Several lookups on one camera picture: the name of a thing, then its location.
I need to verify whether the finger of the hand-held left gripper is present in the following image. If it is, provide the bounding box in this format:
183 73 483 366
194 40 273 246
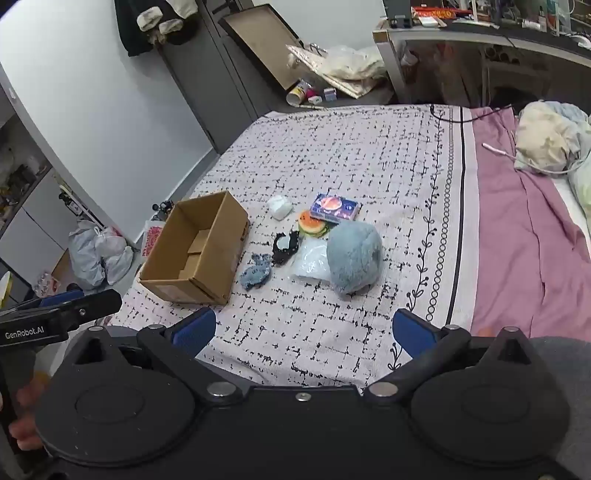
39 290 86 309
69 289 123 330

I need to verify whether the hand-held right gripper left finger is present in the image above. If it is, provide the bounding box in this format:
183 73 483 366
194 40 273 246
69 307 243 402

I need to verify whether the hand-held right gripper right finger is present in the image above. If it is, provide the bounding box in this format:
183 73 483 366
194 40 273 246
364 308 539 402

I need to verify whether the brown cardboard box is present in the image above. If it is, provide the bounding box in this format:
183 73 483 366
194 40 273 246
139 191 251 306

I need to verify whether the small blue knit toy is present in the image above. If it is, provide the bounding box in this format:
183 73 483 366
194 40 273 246
239 252 273 291

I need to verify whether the fluffy blue plush toy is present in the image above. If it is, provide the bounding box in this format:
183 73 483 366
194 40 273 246
326 220 384 296

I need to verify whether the black cloth pouch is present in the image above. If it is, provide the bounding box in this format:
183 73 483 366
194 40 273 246
271 229 301 267

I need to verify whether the clear plastic bag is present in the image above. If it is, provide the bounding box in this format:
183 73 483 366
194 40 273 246
291 236 334 282

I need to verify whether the person's left hand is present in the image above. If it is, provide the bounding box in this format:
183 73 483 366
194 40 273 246
8 373 50 452

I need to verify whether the grey plastic bag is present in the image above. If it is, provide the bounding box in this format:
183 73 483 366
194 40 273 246
68 220 110 291

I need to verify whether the white plastic bag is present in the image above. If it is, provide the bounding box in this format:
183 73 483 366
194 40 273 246
103 226 135 285

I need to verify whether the white shelf cabinet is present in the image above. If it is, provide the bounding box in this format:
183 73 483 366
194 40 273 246
0 69 95 298

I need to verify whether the red printed bag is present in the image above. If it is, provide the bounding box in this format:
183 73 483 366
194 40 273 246
141 220 167 257

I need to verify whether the dark spray bottle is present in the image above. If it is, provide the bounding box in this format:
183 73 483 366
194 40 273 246
58 191 86 218

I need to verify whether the pink bed sheet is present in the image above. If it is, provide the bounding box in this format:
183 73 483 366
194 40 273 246
468 106 591 343

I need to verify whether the blue tissue packet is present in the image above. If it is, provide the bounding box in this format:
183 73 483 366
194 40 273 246
309 193 363 225

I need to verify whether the orange watermelon slice plush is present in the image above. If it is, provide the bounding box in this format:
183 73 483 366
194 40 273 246
298 209 343 240

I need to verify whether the white crumpled cloth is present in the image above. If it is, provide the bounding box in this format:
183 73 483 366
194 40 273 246
267 194 293 221

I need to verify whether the person's grey clothing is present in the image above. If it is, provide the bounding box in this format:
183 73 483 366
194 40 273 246
526 336 591 480

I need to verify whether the black-and-white patterned blanket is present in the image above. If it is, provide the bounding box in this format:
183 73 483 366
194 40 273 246
108 103 482 389

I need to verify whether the light green pillow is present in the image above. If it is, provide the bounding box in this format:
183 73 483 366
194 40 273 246
569 162 591 214

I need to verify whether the cream bedding bundle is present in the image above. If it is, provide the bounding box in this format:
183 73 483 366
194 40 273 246
513 100 591 174

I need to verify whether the dark grey door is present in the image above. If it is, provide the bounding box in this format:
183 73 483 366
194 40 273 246
156 0 274 154

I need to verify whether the paper cup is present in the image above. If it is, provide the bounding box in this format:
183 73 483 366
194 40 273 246
286 79 315 106

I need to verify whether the cream tote bag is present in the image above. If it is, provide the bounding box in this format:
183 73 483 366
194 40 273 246
286 44 389 99

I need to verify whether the brown framed board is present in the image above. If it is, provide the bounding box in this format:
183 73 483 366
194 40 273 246
217 4 315 92

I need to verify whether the white desk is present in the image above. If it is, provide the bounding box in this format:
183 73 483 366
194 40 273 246
372 17 591 105

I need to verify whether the white cable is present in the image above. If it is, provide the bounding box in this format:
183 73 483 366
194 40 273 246
482 142 591 177

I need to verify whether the black cable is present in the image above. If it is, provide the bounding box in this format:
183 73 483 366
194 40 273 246
429 103 514 124

